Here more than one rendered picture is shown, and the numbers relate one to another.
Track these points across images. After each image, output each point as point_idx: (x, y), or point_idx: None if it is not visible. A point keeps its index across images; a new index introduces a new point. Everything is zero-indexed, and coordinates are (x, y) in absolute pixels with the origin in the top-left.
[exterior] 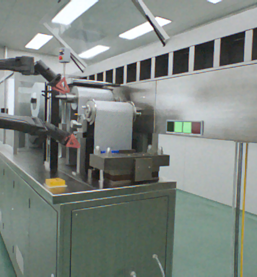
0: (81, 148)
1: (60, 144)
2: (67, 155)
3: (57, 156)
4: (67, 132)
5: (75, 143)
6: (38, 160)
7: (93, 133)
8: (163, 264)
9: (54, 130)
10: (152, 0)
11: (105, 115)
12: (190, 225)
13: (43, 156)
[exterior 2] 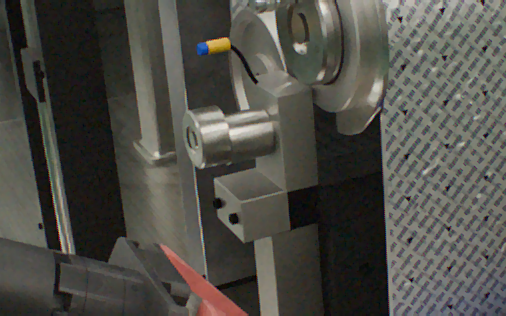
0: (289, 300)
1: (148, 88)
2: (196, 223)
3: (140, 148)
4: (162, 310)
5: (245, 315)
6: (30, 220)
7: (362, 145)
8: None
9: (49, 314)
10: None
11: (466, 59)
12: None
13: (43, 241)
